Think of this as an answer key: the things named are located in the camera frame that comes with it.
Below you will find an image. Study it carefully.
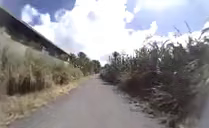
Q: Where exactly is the row of green trees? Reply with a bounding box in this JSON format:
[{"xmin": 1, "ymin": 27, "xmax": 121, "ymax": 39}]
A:
[{"xmin": 69, "ymin": 51, "xmax": 102, "ymax": 76}]

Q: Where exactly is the grey asphalt path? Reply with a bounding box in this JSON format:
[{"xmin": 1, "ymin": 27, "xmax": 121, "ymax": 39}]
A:
[{"xmin": 7, "ymin": 73, "xmax": 166, "ymax": 128}]

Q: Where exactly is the row of dark bushes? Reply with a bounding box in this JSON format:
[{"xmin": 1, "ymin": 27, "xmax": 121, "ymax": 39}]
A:
[{"xmin": 99, "ymin": 20, "xmax": 209, "ymax": 128}]

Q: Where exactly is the tall dry grass bank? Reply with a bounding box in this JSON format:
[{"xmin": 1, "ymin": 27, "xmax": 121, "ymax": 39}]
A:
[{"xmin": 0, "ymin": 26, "xmax": 85, "ymax": 101}]

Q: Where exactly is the dark long building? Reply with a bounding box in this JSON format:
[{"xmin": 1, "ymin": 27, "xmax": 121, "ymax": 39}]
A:
[{"xmin": 0, "ymin": 3, "xmax": 72, "ymax": 62}]

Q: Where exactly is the dry grass verge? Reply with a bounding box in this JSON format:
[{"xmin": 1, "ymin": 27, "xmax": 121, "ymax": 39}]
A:
[{"xmin": 0, "ymin": 75, "xmax": 93, "ymax": 128}]

